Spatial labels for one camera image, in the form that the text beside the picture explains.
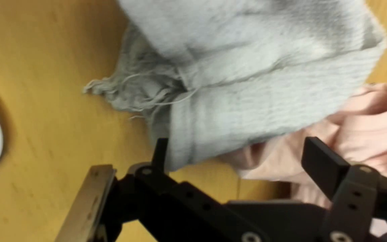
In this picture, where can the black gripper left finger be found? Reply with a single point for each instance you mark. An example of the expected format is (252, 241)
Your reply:
(159, 155)

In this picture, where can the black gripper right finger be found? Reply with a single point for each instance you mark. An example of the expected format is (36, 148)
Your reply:
(325, 168)

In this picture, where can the peach shirt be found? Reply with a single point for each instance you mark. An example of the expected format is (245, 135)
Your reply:
(372, 129)

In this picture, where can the grey white towel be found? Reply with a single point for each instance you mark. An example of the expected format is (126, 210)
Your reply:
(255, 75)

